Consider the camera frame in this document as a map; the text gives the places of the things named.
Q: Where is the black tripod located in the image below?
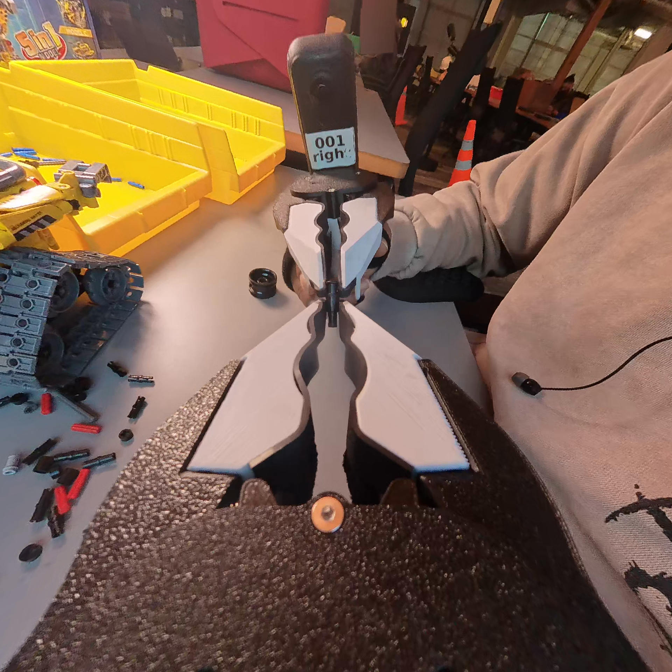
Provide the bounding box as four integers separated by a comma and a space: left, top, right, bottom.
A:
397, 21, 505, 198

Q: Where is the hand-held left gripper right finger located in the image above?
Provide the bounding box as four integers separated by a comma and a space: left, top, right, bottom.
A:
334, 305, 470, 503

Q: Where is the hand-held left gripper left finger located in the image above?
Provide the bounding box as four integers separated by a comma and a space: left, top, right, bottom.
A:
187, 305, 335, 503

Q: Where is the pile of small pins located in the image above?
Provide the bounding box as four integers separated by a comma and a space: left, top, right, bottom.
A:
0, 360, 156, 565

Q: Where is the person's beige jacket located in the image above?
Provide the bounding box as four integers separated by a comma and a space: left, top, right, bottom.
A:
473, 51, 672, 672

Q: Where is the black clip-on cable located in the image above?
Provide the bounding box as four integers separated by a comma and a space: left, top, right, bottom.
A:
513, 336, 672, 398

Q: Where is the person's right forearm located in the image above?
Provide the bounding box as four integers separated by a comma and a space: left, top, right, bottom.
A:
370, 158, 547, 282

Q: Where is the yellow tracked toy robot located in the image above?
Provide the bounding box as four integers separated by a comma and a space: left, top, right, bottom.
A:
0, 160, 146, 398

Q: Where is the orange traffic cone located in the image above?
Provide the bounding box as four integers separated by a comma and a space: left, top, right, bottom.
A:
451, 119, 477, 188

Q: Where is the blue grey connector assembly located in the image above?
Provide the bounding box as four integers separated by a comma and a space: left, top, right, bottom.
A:
318, 275, 344, 328

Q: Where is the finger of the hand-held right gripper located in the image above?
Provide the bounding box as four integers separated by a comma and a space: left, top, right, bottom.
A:
336, 200, 384, 302
284, 202, 335, 307

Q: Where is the person's right hand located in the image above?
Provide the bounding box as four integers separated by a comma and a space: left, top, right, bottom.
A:
280, 250, 316, 305

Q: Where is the blue toy set box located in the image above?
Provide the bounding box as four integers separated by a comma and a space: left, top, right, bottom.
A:
0, 0, 103, 64

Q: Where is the small black wheel rim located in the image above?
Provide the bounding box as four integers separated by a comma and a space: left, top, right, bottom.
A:
248, 268, 280, 301

